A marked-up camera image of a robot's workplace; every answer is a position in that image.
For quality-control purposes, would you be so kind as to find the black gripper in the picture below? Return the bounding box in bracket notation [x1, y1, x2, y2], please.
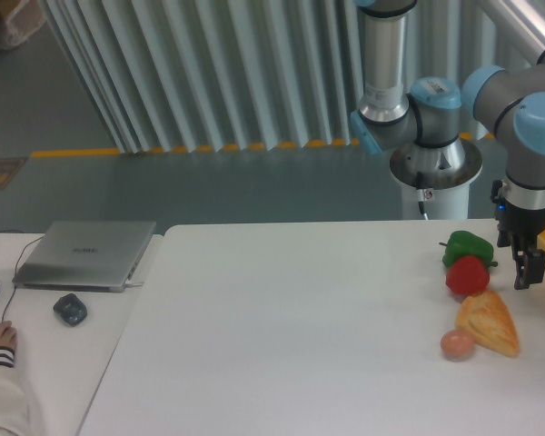
[490, 179, 545, 290]

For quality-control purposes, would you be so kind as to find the red bell pepper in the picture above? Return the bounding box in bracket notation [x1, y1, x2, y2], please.
[445, 255, 490, 295]

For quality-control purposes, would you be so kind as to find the cream striped sleeve forearm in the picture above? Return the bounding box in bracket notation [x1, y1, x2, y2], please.
[0, 346, 34, 435]

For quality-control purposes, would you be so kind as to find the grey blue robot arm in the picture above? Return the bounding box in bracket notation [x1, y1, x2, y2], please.
[351, 1, 545, 289]

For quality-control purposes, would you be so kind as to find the green bell pepper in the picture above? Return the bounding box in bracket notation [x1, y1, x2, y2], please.
[439, 230, 498, 268]

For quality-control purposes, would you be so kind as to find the golden pastry bread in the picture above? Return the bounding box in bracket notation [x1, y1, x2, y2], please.
[454, 289, 520, 358]

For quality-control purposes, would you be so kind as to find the brown egg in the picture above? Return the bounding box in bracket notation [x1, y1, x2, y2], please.
[440, 329, 475, 359]

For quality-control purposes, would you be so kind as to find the grey folding partition screen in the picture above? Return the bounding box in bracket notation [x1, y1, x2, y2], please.
[42, 1, 495, 153]

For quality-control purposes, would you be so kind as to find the silver closed laptop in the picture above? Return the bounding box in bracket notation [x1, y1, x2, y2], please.
[13, 221, 155, 292]

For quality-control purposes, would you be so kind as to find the dark grey computer mouse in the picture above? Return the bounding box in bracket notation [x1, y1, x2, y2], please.
[53, 293, 88, 327]

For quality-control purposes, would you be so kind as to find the white side desk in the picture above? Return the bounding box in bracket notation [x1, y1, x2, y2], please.
[0, 233, 163, 435]

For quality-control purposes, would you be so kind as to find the cardboard box with wrap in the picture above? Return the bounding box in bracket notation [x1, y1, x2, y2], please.
[0, 0, 45, 52]

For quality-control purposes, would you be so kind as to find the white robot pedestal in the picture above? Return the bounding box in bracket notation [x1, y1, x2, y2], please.
[390, 138, 482, 220]

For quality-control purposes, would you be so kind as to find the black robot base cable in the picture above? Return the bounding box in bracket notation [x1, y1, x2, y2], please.
[414, 170, 430, 222]

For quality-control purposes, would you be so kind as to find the black mouse cable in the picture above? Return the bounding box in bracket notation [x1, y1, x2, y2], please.
[0, 228, 45, 323]

